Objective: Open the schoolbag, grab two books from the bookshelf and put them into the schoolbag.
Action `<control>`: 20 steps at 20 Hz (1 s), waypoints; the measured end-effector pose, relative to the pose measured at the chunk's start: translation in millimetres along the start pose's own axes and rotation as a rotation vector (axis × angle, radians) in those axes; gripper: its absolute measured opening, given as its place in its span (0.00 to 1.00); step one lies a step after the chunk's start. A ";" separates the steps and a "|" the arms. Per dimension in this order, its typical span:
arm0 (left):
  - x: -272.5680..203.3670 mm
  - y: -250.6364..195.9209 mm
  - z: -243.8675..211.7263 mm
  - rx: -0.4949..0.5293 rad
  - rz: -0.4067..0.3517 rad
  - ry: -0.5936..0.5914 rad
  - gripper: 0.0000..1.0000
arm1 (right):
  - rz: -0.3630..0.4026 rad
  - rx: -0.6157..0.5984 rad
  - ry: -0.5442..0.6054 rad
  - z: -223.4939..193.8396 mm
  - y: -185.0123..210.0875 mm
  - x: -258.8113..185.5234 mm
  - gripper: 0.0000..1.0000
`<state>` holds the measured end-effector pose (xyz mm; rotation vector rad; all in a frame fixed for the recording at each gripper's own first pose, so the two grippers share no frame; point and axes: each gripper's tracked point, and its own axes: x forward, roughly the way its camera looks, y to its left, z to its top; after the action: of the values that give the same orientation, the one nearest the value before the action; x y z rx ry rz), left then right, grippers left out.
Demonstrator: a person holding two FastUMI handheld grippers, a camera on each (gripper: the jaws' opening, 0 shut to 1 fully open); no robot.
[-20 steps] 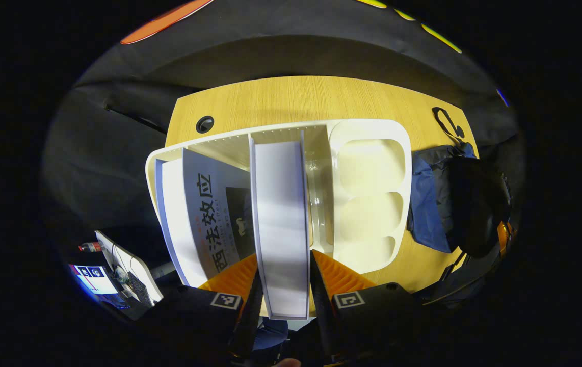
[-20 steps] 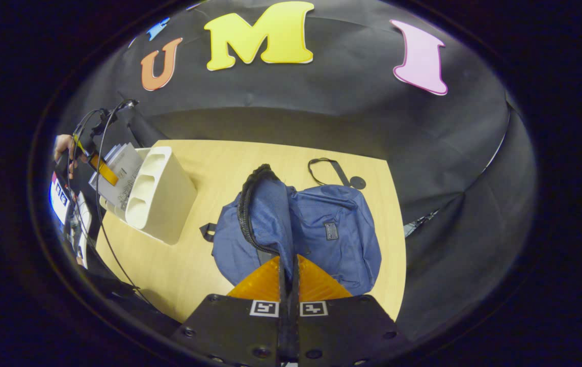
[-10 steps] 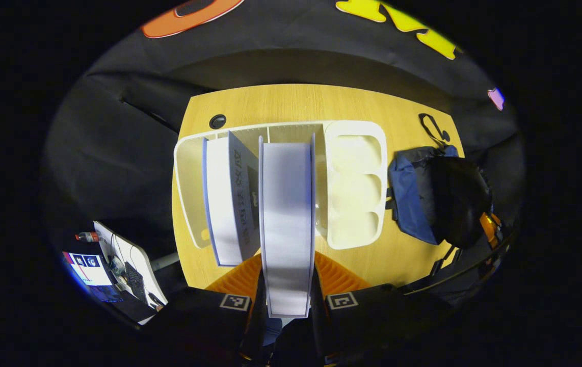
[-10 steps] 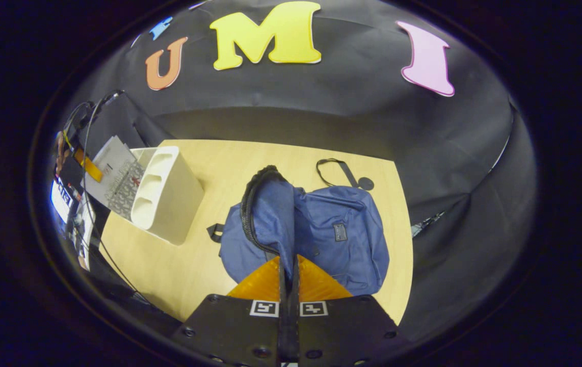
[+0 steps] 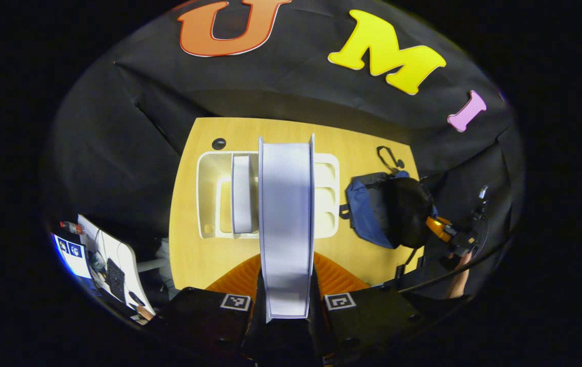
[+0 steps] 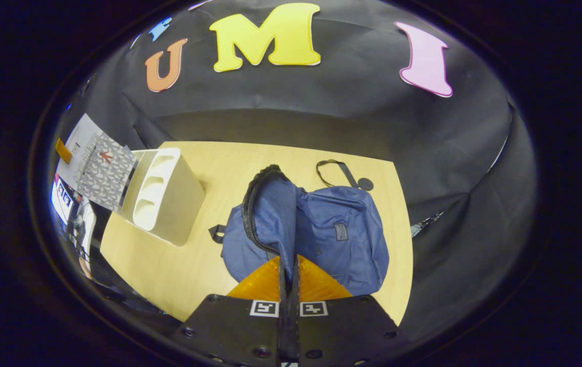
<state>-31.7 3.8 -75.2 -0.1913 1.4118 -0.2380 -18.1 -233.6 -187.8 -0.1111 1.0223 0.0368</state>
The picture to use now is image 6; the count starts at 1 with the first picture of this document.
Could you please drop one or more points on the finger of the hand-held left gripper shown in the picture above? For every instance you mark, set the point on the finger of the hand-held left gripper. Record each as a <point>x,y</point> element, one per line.
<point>63,151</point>

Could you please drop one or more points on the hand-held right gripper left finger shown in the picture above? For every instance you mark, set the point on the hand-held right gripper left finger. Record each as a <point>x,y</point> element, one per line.
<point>230,331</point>

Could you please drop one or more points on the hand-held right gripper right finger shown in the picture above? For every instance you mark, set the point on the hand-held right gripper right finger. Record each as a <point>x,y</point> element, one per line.
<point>347,331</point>

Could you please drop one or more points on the grey patterned book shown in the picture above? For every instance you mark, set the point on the grey patterned book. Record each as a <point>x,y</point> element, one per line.
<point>105,178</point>

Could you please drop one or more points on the blue schoolbag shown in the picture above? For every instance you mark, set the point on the blue schoolbag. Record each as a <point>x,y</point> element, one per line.
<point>362,255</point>

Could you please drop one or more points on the cream plastic bookshelf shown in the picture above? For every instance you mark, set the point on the cream plastic bookshelf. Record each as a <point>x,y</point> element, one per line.
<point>179,199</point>

